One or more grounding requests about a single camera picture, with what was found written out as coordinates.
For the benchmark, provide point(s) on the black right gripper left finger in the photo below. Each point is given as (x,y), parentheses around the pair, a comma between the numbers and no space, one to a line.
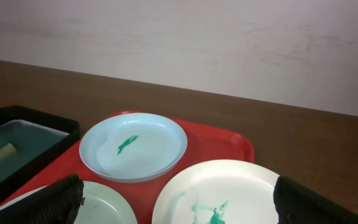
(57,203)

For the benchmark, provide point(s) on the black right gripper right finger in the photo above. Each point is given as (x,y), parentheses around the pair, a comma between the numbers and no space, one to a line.
(296,204)

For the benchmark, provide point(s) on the pale green plate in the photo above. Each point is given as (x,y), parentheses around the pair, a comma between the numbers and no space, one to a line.
(102,205)

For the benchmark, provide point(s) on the white plate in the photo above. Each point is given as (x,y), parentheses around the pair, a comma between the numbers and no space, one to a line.
(218,191)

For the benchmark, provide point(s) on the light blue plate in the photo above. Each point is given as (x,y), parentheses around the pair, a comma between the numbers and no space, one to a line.
(133,147)

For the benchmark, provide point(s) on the black water basin tray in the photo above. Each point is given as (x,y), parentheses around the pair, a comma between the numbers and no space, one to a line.
(38,137)

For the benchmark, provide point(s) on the red plastic tray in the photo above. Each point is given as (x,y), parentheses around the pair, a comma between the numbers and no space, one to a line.
(205,143)

